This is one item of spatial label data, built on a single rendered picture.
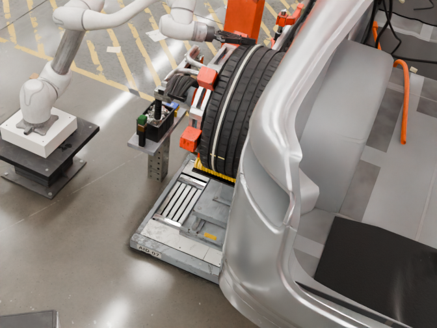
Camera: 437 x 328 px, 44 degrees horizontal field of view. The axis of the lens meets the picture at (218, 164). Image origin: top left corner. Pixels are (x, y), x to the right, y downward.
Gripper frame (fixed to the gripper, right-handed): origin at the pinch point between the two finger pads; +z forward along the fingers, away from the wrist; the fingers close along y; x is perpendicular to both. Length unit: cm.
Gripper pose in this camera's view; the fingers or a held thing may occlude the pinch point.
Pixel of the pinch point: (248, 41)
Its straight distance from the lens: 260.6
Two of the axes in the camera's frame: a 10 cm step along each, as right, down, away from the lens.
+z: 9.7, 1.4, 1.8
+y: 0.8, 5.2, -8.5
